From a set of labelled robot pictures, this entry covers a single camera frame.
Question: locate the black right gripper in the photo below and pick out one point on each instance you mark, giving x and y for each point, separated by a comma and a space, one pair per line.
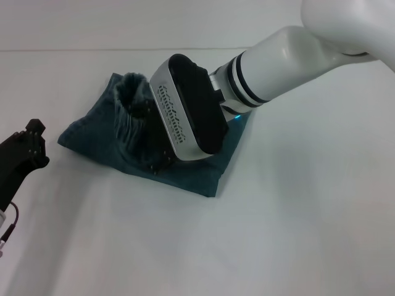
152, 129

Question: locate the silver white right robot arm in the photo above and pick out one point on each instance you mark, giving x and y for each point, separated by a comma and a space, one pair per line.
293, 61

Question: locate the blue denim shorts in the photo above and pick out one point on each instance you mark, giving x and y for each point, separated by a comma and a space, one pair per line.
92, 132

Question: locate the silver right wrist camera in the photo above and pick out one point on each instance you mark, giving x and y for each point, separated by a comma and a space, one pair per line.
172, 123

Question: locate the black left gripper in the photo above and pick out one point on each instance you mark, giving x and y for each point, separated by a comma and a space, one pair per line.
14, 163

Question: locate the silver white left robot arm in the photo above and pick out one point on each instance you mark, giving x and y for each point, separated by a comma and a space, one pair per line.
2, 219

